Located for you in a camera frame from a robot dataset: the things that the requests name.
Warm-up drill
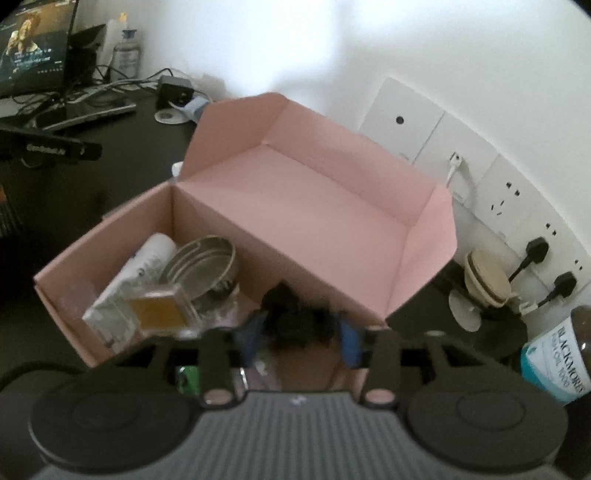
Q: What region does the black power plug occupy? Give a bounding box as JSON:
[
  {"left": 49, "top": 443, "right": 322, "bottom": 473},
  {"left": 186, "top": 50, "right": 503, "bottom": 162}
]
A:
[
  {"left": 538, "top": 271, "right": 579, "bottom": 309},
  {"left": 508, "top": 237, "right": 550, "bottom": 282}
]

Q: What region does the beige suction cup holder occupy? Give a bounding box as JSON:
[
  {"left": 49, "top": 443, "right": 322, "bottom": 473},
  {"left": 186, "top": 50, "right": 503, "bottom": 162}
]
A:
[{"left": 449, "top": 249, "right": 522, "bottom": 332}]

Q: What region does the black smartphone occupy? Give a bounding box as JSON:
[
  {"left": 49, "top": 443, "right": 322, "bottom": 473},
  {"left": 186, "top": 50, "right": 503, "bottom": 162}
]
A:
[{"left": 41, "top": 99, "right": 138, "bottom": 132}]

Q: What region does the brown supplement bottle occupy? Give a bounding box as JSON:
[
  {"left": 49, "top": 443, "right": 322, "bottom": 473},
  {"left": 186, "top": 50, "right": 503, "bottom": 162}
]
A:
[{"left": 521, "top": 305, "right": 591, "bottom": 407}]

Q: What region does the black desktop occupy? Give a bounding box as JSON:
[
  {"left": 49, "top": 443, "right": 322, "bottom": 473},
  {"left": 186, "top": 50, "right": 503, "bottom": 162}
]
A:
[{"left": 0, "top": 85, "right": 591, "bottom": 384}]

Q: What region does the computer monitor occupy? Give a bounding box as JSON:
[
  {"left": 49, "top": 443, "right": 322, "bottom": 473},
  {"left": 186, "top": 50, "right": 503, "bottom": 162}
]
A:
[{"left": 0, "top": 0, "right": 79, "bottom": 99}]

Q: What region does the black box device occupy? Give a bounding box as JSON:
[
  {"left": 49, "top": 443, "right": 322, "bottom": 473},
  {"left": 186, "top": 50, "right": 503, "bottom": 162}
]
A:
[{"left": 68, "top": 24, "right": 108, "bottom": 86}]

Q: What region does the white wall USB cable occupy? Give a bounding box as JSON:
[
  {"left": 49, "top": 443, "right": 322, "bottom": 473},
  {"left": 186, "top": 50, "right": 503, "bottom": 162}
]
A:
[{"left": 445, "top": 152, "right": 476, "bottom": 204}]

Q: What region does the white wall socket panel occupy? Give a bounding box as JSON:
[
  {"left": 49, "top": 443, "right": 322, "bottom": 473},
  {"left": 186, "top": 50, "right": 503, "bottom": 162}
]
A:
[{"left": 359, "top": 76, "right": 583, "bottom": 296}]

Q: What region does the clear bottle blue cap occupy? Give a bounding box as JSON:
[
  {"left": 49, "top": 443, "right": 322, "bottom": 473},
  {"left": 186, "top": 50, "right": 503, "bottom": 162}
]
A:
[{"left": 112, "top": 28, "right": 141, "bottom": 79}]

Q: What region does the white tube yellow cap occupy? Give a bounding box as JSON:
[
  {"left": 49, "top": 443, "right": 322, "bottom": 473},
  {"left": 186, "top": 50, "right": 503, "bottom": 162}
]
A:
[{"left": 105, "top": 11, "right": 130, "bottom": 70}]

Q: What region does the metal tea strainer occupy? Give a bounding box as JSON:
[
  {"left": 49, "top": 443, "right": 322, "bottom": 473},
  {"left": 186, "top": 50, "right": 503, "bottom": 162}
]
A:
[{"left": 159, "top": 235, "right": 241, "bottom": 310}]

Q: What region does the pink cardboard box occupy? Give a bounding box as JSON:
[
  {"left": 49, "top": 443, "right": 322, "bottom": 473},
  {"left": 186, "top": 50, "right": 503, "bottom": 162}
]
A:
[{"left": 33, "top": 92, "right": 458, "bottom": 374}]

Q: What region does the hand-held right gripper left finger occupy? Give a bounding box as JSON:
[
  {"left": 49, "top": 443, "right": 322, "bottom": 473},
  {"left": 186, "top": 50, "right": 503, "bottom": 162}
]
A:
[{"left": 134, "top": 311, "right": 269, "bottom": 409}]

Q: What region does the black power adapter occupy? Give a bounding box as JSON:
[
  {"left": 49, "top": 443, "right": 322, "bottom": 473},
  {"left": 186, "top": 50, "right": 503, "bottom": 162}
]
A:
[{"left": 157, "top": 76, "right": 194, "bottom": 109}]

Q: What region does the clear plastic box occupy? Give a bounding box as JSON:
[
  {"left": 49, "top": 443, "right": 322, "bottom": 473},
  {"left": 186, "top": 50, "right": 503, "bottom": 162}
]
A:
[{"left": 127, "top": 282, "right": 200, "bottom": 335}]

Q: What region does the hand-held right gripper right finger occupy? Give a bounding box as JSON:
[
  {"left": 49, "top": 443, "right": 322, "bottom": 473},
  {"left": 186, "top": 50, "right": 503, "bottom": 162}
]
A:
[{"left": 339, "top": 314, "right": 462, "bottom": 408}]

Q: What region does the black cable tangle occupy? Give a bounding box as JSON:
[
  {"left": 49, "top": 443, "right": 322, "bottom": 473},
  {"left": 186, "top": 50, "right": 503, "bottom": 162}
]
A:
[{"left": 14, "top": 67, "right": 160, "bottom": 130}]

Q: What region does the black hair scrunchie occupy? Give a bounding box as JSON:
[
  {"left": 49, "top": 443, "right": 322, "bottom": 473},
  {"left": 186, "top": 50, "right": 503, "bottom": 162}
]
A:
[{"left": 261, "top": 281, "right": 338, "bottom": 354}]

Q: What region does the blue USB charger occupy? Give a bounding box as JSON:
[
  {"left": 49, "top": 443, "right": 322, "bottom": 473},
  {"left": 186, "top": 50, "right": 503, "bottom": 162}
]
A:
[{"left": 182, "top": 99, "right": 211, "bottom": 123}]

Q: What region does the white squeeze tube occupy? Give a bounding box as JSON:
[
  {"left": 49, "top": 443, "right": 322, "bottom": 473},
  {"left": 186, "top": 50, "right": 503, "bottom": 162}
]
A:
[{"left": 83, "top": 233, "right": 178, "bottom": 349}]

